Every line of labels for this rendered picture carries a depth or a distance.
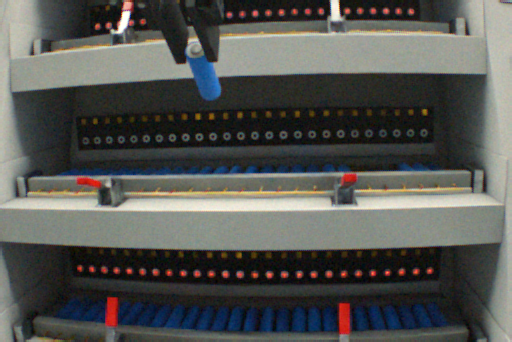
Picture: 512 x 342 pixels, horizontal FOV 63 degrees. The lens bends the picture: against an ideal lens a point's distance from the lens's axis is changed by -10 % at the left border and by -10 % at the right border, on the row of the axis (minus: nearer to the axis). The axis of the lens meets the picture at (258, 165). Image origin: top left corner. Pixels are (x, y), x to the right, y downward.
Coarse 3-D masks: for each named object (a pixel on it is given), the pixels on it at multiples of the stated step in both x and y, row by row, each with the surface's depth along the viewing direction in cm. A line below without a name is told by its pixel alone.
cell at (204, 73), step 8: (192, 48) 34; (200, 48) 34; (192, 56) 34; (200, 56) 34; (192, 64) 35; (200, 64) 35; (208, 64) 36; (192, 72) 37; (200, 72) 36; (208, 72) 36; (200, 80) 37; (208, 80) 37; (216, 80) 38; (200, 88) 38; (208, 88) 38; (216, 88) 39; (208, 96) 39; (216, 96) 40
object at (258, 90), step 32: (96, 0) 78; (96, 96) 75; (128, 96) 74; (160, 96) 73; (192, 96) 73; (224, 96) 72; (256, 96) 72; (288, 96) 71; (320, 96) 71; (352, 96) 70; (384, 96) 70; (416, 96) 69; (128, 160) 72; (448, 160) 67; (448, 256) 65; (448, 288) 64
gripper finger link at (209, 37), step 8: (192, 0) 28; (192, 8) 28; (192, 16) 29; (200, 16) 29; (192, 24) 30; (200, 24) 30; (200, 32) 31; (208, 32) 32; (216, 32) 34; (200, 40) 32; (208, 40) 32; (216, 40) 34; (208, 48) 33; (216, 48) 34; (208, 56) 34; (216, 56) 34
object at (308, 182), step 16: (64, 176) 58; (80, 176) 57; (96, 176) 57; (112, 176) 57; (128, 176) 56; (144, 176) 56; (160, 176) 56; (176, 176) 55; (192, 176) 55; (208, 176) 55; (224, 176) 54; (240, 176) 54; (256, 176) 54; (272, 176) 54; (288, 176) 53; (304, 176) 53; (320, 176) 53; (368, 176) 52; (384, 176) 52; (400, 176) 52; (416, 176) 52; (432, 176) 52; (448, 176) 52; (464, 176) 51; (32, 192) 55; (48, 192) 55; (64, 192) 55; (128, 192) 56; (208, 192) 53; (224, 192) 53; (240, 192) 53; (256, 192) 52; (272, 192) 52; (288, 192) 52; (304, 192) 52; (320, 192) 52; (368, 192) 51; (384, 192) 51
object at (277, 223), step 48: (384, 144) 65; (432, 144) 64; (0, 192) 53; (480, 192) 51; (0, 240) 53; (48, 240) 52; (96, 240) 51; (144, 240) 50; (192, 240) 50; (240, 240) 49; (288, 240) 49; (336, 240) 48; (384, 240) 48; (432, 240) 47; (480, 240) 47
